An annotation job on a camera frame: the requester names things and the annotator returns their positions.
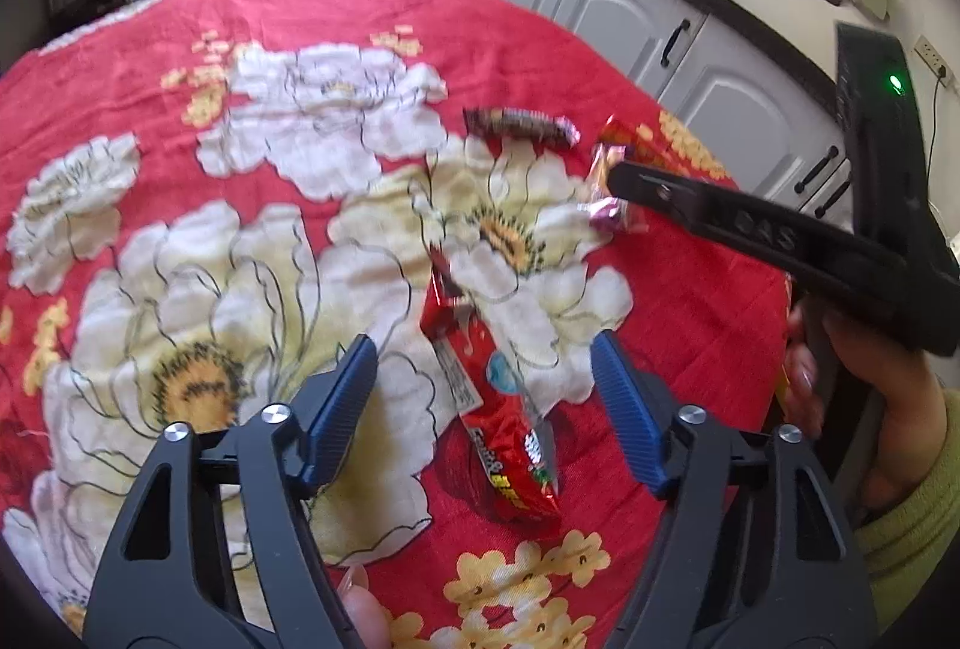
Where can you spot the small red wrapper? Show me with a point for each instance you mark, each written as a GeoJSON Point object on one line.
{"type": "Point", "coordinates": [626, 137]}

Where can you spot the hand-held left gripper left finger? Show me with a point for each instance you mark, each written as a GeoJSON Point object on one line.
{"type": "Point", "coordinates": [345, 409]}

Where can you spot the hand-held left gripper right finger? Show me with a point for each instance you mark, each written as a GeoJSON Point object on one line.
{"type": "Point", "coordinates": [626, 409]}

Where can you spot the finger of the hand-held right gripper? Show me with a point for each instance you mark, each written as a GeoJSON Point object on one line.
{"type": "Point", "coordinates": [652, 187]}

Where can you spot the white wall socket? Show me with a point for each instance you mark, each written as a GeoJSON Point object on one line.
{"type": "Point", "coordinates": [932, 56]}

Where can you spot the person's right hand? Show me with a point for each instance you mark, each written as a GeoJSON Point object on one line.
{"type": "Point", "coordinates": [892, 409]}

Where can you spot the person's left hand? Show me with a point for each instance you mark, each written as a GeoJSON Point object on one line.
{"type": "Point", "coordinates": [367, 611]}

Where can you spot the red snack packet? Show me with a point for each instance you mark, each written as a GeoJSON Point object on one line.
{"type": "Point", "coordinates": [510, 461]}

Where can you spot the person's right forearm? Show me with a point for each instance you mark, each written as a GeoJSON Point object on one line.
{"type": "Point", "coordinates": [915, 544]}

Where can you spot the pink shiny candy wrapper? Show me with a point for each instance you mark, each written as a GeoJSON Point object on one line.
{"type": "Point", "coordinates": [607, 210]}

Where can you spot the dark candy wrapper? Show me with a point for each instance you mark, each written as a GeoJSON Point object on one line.
{"type": "Point", "coordinates": [517, 124]}

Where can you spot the red floral blanket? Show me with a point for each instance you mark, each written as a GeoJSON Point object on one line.
{"type": "Point", "coordinates": [150, 41]}

